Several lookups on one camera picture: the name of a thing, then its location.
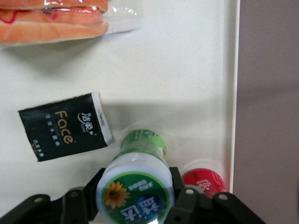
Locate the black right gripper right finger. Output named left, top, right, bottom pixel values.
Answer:
left=166, top=166, right=212, bottom=224

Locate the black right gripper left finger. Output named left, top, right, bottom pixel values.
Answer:
left=61, top=167, right=106, bottom=223

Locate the green gum bottle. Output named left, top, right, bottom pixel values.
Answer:
left=95, top=128, right=176, bottom=224

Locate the cream plastic tray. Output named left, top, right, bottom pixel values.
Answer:
left=0, top=0, right=242, bottom=224

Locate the black tissue pack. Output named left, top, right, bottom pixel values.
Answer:
left=17, top=91, right=114, bottom=162

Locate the wrapped triangle sandwich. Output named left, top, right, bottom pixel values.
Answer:
left=0, top=0, right=143, bottom=44

